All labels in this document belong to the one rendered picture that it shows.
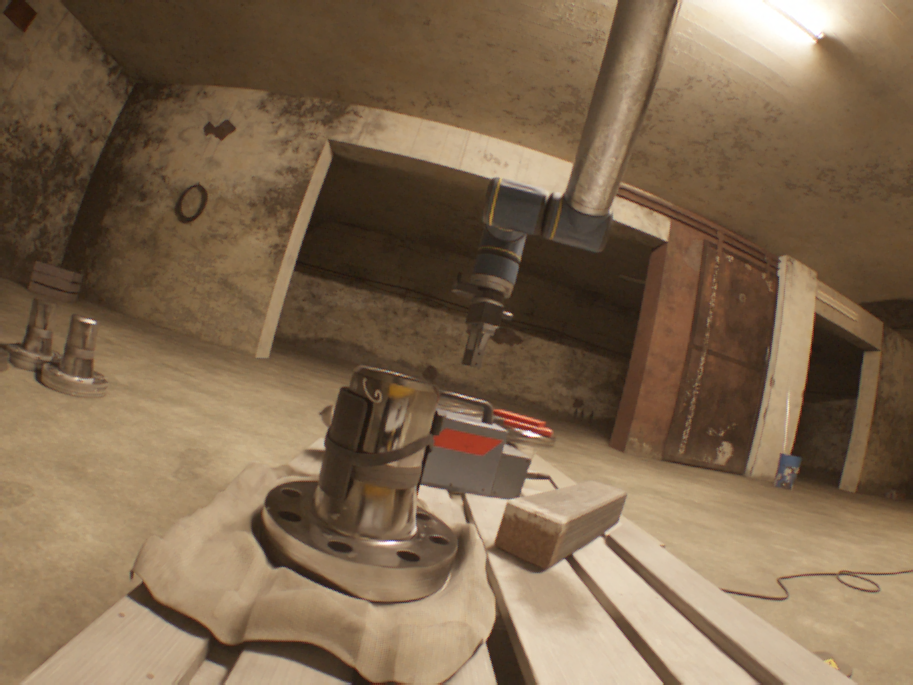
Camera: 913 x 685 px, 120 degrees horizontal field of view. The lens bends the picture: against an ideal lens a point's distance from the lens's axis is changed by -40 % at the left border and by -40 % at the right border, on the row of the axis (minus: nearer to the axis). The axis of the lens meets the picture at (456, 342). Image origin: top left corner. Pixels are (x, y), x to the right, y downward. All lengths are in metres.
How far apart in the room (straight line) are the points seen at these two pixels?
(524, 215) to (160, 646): 0.89
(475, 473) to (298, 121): 4.61
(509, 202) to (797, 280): 5.80
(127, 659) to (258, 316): 4.30
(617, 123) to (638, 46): 0.15
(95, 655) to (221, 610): 0.12
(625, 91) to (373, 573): 0.77
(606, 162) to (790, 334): 5.54
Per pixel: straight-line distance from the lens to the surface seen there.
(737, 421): 5.71
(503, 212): 0.91
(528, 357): 9.88
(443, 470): 1.00
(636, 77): 0.77
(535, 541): 0.72
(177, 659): 0.39
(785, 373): 6.14
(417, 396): 0.50
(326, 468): 0.54
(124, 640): 0.40
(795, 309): 6.36
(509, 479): 1.06
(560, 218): 0.91
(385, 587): 0.49
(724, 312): 5.53
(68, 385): 1.57
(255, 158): 5.11
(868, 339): 8.34
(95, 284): 5.84
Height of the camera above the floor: 0.42
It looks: 4 degrees up
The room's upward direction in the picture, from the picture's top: 15 degrees clockwise
